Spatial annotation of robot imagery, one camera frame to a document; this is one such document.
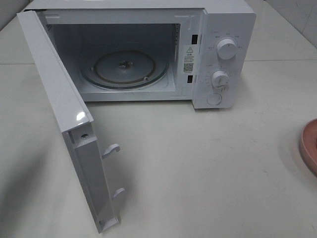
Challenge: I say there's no round white door button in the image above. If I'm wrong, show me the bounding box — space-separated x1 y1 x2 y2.
207 93 222 106

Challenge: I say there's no white timer knob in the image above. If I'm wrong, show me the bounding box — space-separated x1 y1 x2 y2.
211 70 229 89

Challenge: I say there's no white microwave door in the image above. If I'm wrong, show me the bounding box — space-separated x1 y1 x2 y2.
17 10 118 233

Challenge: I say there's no pink round plate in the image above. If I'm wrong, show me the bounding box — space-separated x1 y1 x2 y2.
299 119 317 176

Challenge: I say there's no glass microwave turntable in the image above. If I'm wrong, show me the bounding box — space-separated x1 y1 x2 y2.
81 50 169 90

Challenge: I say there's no white warning label sticker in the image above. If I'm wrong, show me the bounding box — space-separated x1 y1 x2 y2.
182 45 197 74

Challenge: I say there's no white microwave oven body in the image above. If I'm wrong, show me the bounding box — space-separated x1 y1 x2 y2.
22 0 256 109

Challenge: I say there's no upper white power knob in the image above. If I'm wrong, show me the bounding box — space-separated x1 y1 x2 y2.
216 38 237 60

